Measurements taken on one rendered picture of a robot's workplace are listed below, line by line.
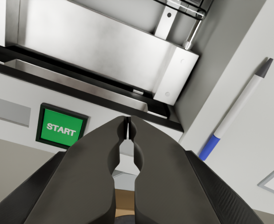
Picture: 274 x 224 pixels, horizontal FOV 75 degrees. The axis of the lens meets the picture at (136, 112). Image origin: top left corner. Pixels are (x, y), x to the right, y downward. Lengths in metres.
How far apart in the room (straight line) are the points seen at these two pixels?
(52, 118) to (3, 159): 1.68
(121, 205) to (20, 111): 0.34
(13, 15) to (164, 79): 0.21
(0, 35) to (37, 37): 0.04
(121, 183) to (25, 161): 1.39
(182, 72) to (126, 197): 0.36
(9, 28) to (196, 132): 0.27
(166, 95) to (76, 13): 0.17
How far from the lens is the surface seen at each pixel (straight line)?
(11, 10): 0.30
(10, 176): 2.03
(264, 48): 0.23
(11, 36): 0.31
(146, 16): 0.33
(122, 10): 0.34
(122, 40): 0.28
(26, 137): 0.28
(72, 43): 0.29
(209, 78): 0.24
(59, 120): 0.24
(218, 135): 0.24
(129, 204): 0.51
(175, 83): 0.27
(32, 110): 0.25
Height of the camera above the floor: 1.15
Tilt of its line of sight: 63 degrees down
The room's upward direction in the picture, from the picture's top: 179 degrees clockwise
